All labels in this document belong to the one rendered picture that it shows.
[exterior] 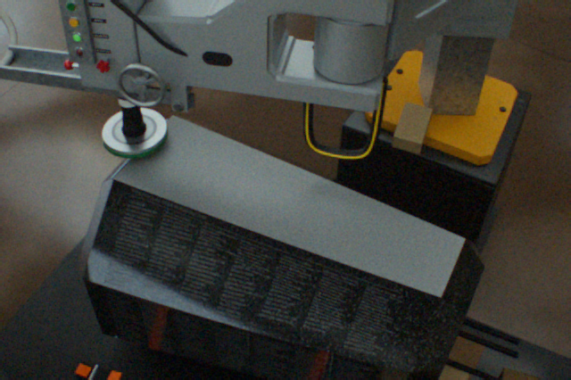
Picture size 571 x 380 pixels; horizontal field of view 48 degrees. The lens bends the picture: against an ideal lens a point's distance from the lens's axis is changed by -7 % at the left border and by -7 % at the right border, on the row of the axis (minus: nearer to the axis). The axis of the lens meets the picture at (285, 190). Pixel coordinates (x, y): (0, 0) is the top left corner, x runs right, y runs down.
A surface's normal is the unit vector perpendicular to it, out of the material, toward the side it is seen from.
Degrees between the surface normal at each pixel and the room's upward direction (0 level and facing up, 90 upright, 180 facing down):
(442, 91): 90
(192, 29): 90
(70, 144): 0
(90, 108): 0
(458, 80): 90
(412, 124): 0
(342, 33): 90
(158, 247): 45
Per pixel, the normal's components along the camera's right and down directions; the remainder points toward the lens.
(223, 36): -0.20, 0.71
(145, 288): -0.26, -0.02
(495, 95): 0.03, -0.69
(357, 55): 0.10, 0.73
